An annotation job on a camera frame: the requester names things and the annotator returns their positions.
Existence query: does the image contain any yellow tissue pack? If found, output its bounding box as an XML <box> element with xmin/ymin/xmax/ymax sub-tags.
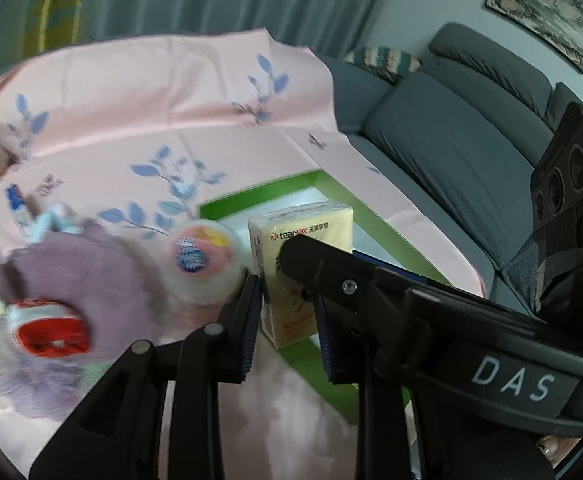
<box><xmin>246</xmin><ymin>200</ymin><xmax>355</xmax><ymax>350</ymax></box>

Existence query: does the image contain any purple towel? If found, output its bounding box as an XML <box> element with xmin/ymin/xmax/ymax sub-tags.
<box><xmin>0</xmin><ymin>222</ymin><xmax>164</xmax><ymax>420</ymax></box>

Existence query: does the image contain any green cardboard box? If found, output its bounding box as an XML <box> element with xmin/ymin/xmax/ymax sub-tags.
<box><xmin>199</xmin><ymin>170</ymin><xmax>450</xmax><ymax>425</ymax></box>

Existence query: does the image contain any pink snack jar white lid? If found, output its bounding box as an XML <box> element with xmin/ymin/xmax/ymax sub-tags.
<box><xmin>161</xmin><ymin>219</ymin><xmax>244</xmax><ymax>308</ymax></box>

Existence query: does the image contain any grey sofa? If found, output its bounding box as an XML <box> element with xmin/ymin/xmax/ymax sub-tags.
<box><xmin>326</xmin><ymin>23</ymin><xmax>583</xmax><ymax>311</ymax></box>

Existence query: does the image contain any red white sock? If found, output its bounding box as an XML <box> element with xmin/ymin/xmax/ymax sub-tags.
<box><xmin>6</xmin><ymin>300</ymin><xmax>92</xmax><ymax>359</ymax></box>

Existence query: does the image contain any framed landscape painting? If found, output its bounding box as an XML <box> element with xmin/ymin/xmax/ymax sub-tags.
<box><xmin>484</xmin><ymin>0</ymin><xmax>583</xmax><ymax>74</ymax></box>

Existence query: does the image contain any striped cushion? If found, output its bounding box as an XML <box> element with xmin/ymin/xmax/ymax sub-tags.
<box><xmin>342</xmin><ymin>47</ymin><xmax>421</xmax><ymax>84</ymax></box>

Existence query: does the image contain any pink floral tablecloth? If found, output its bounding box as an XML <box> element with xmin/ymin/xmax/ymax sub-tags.
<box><xmin>0</xmin><ymin>28</ymin><xmax>488</xmax><ymax>480</ymax></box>

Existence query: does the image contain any light blue plush toy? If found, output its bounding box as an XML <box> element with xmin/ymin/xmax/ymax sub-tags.
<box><xmin>6</xmin><ymin>184</ymin><xmax>83</xmax><ymax>244</ymax></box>

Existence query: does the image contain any yellow patterned curtain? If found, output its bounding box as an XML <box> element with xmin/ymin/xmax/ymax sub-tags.
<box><xmin>21</xmin><ymin>0</ymin><xmax>83</xmax><ymax>58</ymax></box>

